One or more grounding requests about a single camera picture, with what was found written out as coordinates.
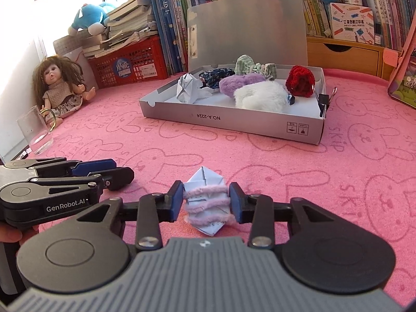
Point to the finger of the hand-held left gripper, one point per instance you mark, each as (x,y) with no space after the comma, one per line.
(94,166)
(118,177)

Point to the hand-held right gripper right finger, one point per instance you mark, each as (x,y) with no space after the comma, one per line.
(235,204)

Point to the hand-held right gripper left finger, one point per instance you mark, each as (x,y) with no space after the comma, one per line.
(177,201)

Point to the paper with purple chenille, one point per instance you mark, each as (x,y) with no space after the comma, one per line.
(204,178)

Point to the white fluffy plush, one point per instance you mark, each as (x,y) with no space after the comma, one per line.
(260,96)

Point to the white paper origami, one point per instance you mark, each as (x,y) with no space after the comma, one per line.
(188,89)

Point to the purple plush toy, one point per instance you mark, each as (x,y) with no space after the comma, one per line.
(234,86)

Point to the blue floral fabric pouch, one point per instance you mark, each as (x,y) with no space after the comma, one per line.
(214,76)

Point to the red knitted pouch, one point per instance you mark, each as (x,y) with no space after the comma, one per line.
(299,81)

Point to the green checked doll dress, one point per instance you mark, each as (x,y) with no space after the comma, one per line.
(243,65)

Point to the grey file box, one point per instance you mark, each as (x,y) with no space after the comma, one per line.
(247,26)

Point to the person's left hand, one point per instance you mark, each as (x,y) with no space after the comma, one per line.
(13,234)

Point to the clear glass pitcher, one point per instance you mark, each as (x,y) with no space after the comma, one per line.
(34,130)

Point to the brown-haired baby doll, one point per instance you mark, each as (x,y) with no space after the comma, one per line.
(58,94)

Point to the pink rabbit-print blanket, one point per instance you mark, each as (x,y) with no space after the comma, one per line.
(325,175)

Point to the red plastic crate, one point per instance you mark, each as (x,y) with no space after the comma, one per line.
(143,61)

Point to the grid-lined board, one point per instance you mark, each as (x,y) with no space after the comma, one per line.
(68,45)

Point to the black binder clip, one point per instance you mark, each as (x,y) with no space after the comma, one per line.
(323,100)

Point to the blue and white plush toy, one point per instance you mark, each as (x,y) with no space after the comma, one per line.
(87,16)

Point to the row of blue books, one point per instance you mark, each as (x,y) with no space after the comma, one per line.
(169,32)

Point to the stack of worn books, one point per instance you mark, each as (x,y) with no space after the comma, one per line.
(130,16)

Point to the wooden drawer organizer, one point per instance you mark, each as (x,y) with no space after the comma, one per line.
(351,55)

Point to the pink toy house case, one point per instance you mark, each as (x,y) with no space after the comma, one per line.
(403,78)

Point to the white label printer box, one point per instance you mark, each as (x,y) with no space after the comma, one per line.
(349,22)

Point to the row of upright books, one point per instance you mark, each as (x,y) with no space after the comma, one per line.
(390,13)

